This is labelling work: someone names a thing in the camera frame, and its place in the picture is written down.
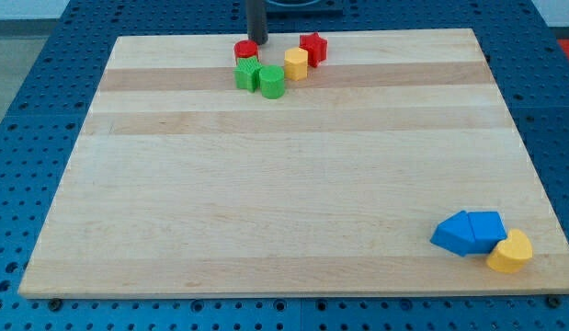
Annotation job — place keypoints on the blue cube block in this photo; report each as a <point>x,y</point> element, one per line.
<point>487,229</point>

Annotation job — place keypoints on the yellow hexagon block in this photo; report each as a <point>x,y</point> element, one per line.
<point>296,64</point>

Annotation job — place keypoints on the blue triangle block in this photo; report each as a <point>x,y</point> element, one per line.
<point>455,234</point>

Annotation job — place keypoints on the green cylinder block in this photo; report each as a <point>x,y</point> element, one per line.
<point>272,81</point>

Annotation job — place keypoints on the green star block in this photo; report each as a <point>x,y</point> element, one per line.
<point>246,73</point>

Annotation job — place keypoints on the wooden board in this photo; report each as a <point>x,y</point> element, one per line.
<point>181,185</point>

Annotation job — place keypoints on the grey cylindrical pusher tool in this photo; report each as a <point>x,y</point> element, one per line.
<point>256,21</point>

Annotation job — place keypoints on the yellow heart block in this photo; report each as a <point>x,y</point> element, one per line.
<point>511,254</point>

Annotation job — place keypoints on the red star block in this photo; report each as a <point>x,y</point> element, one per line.
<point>316,46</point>

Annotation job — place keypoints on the red cylinder block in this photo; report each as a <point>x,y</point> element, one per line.
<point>243,49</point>

